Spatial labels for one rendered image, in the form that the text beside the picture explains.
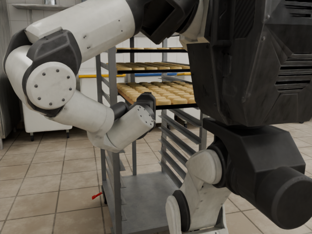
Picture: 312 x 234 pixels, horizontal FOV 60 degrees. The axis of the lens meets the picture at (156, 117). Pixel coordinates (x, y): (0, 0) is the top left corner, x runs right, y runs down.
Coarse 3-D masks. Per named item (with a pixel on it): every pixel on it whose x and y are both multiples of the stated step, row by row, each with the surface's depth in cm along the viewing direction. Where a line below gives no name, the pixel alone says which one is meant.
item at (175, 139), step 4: (160, 128) 195; (164, 128) 191; (164, 132) 186; (168, 132) 184; (172, 132) 177; (168, 136) 177; (172, 136) 177; (176, 136) 170; (172, 140) 170; (176, 140) 170; (180, 140) 164; (180, 144) 162; (184, 144) 158; (184, 148) 156; (188, 148) 153; (192, 148) 148; (188, 152) 150; (192, 152) 148
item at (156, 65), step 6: (120, 66) 133; (126, 66) 144; (132, 66) 134; (138, 66) 137; (144, 66) 135; (150, 66) 133; (156, 66) 133; (162, 66) 133; (168, 66) 135; (174, 66) 134; (180, 66) 137; (186, 66) 133
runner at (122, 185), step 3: (108, 153) 168; (111, 153) 172; (111, 156) 167; (111, 159) 156; (111, 162) 156; (120, 174) 144; (120, 177) 140; (120, 180) 137; (120, 183) 129; (123, 183) 134; (120, 186) 129; (123, 186) 131
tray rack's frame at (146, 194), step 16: (96, 64) 172; (128, 176) 198; (144, 176) 198; (160, 176) 198; (112, 192) 176; (128, 192) 176; (144, 192) 176; (160, 192) 176; (112, 208) 158; (128, 208) 158; (144, 208) 158; (160, 208) 158; (112, 224) 147; (128, 224) 144; (144, 224) 144; (160, 224) 144
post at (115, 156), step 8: (112, 48) 113; (112, 56) 114; (112, 64) 115; (112, 72) 116; (112, 80) 117; (112, 88) 117; (112, 96) 118; (112, 104) 119; (112, 152) 125; (112, 160) 127; (112, 168) 129; (120, 192) 130; (120, 200) 131; (120, 208) 132; (120, 216) 133; (120, 224) 134; (120, 232) 135
